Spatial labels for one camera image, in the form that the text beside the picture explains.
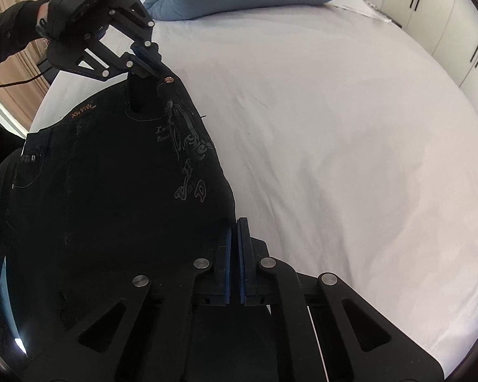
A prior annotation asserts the black jeans pant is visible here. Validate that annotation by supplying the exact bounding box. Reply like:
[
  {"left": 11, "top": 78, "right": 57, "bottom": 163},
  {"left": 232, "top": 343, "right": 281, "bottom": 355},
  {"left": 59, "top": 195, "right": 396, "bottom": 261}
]
[{"left": 7, "top": 76, "right": 235, "bottom": 302}]

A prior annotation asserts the black sleeved left forearm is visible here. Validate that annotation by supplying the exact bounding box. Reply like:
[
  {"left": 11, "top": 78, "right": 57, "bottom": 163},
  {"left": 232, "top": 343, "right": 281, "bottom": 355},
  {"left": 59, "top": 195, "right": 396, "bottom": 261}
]
[{"left": 0, "top": 0, "right": 49, "bottom": 64}]

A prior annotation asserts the white bed sheet mattress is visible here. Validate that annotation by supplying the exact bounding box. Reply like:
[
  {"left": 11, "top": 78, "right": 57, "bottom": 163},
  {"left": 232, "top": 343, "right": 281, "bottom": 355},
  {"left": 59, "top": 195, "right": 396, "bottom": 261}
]
[{"left": 29, "top": 0, "right": 478, "bottom": 379}]

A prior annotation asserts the cream wardrobe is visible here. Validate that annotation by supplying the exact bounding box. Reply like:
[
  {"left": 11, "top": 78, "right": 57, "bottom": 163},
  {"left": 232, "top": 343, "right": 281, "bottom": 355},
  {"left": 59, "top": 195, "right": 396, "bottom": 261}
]
[{"left": 365, "top": 0, "right": 478, "bottom": 114}]

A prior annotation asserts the black cable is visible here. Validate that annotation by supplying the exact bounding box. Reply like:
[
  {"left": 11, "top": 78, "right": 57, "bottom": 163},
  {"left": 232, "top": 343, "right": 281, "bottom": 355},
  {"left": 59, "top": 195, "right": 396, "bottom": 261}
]
[{"left": 0, "top": 65, "right": 51, "bottom": 88}]

